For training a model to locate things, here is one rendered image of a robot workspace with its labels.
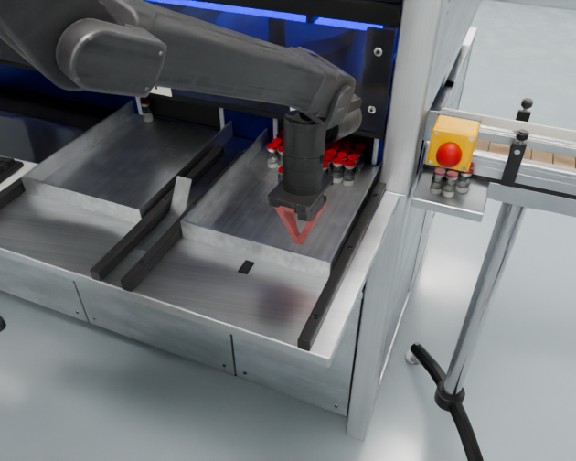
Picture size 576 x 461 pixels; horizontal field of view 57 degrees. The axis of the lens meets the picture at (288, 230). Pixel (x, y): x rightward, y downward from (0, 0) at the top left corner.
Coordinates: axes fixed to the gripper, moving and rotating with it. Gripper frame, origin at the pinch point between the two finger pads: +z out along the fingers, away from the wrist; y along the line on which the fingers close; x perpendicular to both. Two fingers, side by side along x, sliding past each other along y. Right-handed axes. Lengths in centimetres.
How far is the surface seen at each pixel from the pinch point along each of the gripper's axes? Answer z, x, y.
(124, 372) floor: 90, 68, 27
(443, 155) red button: -9.2, -16.9, 20.1
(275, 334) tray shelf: 6.8, -2.6, -13.8
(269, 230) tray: 4.2, 7.6, 5.7
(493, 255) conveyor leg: 21, -30, 42
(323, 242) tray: 4.2, -1.9, 6.5
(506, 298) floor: 81, -43, 111
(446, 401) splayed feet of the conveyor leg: 75, -30, 47
